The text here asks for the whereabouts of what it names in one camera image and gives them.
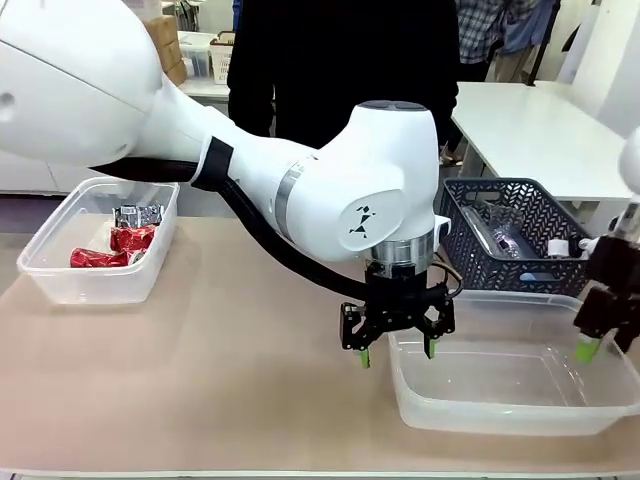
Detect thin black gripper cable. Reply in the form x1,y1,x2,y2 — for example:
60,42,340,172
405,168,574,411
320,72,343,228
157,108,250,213
433,263,465,302

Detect red snack packets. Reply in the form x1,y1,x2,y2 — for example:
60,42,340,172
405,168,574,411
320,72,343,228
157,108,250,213
69,246,147,269

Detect crushed clear plastic bottle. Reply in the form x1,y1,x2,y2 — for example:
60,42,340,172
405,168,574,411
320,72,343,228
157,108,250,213
460,201,551,262

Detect clear bottle with white cap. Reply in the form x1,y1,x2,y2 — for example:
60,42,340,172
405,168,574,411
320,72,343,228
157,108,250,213
519,238,596,282

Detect silver foil packet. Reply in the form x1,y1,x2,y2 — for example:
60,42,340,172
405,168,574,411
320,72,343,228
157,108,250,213
111,201,167,229

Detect person in khaki trousers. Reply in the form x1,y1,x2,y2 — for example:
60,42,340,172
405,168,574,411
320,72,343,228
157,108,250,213
492,0,557,84

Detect white perforated basket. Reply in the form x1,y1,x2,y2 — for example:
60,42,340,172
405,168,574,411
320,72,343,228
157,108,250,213
209,31,237,84

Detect flat cardboard box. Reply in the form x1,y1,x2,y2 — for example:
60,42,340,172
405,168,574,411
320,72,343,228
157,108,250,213
164,61,189,87
157,38,183,69

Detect left arm black cable sleeve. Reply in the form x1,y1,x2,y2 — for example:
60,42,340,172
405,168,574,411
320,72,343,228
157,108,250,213
89,136,382,302

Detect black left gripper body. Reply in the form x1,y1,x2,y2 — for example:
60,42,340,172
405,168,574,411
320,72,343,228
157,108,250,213
365,263,435,327

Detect person in black top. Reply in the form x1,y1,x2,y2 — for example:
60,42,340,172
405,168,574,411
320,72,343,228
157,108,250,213
226,0,461,151

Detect clear plastic bin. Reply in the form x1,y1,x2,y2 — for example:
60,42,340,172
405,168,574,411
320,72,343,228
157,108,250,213
16,176,182,307
387,291,640,437

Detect person in plaid shirt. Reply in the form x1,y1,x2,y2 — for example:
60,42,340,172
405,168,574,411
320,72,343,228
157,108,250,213
453,0,507,82

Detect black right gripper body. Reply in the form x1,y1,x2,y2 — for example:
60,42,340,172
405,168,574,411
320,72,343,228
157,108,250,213
585,235,640,302

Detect crushed red can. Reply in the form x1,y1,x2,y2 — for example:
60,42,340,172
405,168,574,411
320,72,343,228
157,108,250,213
109,224,160,254

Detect dark grey perforated basket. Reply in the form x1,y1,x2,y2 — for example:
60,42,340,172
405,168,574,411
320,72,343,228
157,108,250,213
439,176,595,302

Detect large white table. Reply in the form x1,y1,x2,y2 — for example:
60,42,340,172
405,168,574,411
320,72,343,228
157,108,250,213
449,80,640,204

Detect clear storage box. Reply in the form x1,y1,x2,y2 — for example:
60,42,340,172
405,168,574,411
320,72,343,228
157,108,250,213
177,32,215,80

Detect white table with legs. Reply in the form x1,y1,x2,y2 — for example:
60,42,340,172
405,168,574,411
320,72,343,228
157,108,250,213
177,74,232,99

